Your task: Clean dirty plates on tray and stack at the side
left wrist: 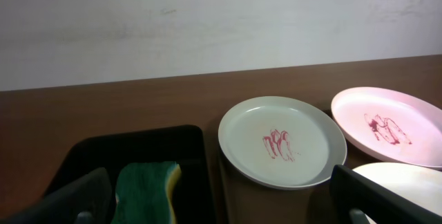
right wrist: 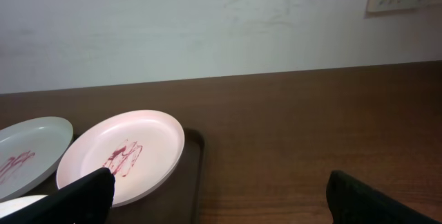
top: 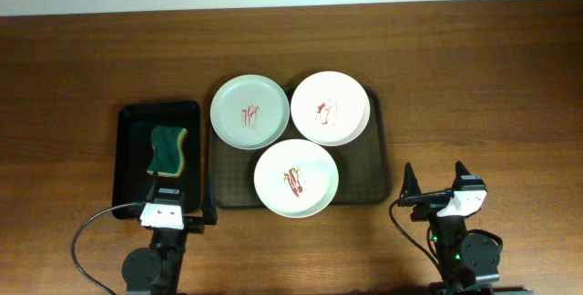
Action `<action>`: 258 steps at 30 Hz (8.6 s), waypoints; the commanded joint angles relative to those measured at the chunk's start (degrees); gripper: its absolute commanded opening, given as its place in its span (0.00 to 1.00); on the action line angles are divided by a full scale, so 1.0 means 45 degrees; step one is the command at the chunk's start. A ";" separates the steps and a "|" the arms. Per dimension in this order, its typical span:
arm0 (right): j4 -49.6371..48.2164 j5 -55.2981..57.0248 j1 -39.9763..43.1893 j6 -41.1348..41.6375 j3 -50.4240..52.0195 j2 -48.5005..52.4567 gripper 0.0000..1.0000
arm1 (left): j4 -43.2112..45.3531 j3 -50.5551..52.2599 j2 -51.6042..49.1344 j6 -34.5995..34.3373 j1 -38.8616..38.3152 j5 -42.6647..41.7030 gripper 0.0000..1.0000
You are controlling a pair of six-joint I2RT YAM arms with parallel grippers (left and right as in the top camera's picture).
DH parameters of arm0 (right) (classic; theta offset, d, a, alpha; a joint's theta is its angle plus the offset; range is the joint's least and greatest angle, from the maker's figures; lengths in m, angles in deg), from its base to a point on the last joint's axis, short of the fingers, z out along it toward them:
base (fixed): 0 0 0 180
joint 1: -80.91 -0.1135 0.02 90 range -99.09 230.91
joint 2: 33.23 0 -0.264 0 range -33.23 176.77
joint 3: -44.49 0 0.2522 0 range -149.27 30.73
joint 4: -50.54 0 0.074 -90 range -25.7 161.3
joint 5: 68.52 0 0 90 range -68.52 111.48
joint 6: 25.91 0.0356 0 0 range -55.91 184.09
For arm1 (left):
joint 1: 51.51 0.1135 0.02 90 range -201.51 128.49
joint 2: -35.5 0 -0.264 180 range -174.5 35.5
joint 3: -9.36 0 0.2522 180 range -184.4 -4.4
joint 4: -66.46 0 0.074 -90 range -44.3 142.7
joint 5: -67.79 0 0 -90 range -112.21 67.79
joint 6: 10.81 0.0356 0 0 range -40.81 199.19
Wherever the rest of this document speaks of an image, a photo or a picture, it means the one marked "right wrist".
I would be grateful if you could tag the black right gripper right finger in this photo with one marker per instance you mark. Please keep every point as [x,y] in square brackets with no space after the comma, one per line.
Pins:
[351,201]

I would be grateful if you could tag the pink plate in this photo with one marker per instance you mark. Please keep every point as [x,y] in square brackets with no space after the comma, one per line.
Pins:
[140,148]

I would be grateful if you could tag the white plate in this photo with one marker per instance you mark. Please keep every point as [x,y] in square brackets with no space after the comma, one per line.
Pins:
[14,205]

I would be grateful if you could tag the pale green plate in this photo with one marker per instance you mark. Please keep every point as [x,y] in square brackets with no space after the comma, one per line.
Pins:
[30,153]

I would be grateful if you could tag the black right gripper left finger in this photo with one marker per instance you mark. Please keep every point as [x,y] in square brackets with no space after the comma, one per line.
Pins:
[85,201]

